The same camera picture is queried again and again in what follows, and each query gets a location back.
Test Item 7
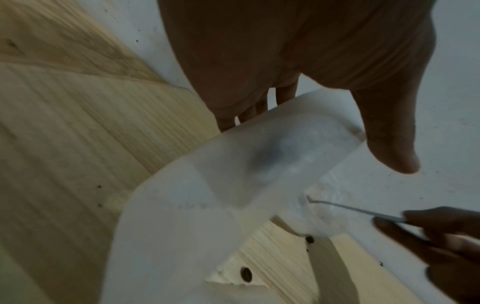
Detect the person's left hand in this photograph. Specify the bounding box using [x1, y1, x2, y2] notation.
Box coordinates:
[157, 0, 438, 174]

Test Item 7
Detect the person's right hand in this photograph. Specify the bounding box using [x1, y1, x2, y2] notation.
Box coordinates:
[374, 206, 480, 304]

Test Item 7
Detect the metal spoon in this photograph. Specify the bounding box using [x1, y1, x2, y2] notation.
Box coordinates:
[305, 194, 408, 224]

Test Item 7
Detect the clear zip plastic bag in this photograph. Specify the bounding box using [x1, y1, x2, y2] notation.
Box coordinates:
[99, 89, 367, 304]

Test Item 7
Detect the translucent plastic bowl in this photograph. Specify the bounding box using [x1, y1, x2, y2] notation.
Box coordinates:
[295, 169, 352, 238]

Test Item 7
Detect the plywood board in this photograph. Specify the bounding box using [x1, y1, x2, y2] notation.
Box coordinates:
[0, 0, 166, 86]

